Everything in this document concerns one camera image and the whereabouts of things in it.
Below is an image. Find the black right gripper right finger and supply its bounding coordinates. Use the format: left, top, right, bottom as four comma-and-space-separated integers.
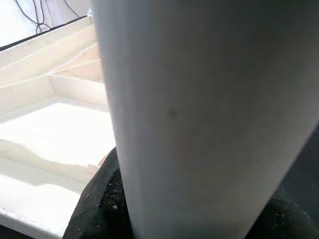
245, 189, 319, 239

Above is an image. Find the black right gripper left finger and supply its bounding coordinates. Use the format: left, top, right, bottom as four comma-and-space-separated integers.
63, 146, 135, 239

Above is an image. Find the white plastic table leg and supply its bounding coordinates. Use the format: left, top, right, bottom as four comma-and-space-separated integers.
89, 0, 319, 239

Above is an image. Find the white plastic children table top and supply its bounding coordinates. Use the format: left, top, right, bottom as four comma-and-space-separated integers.
0, 16, 118, 239

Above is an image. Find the black charger with cable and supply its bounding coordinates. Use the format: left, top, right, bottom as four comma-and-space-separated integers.
14, 0, 83, 34

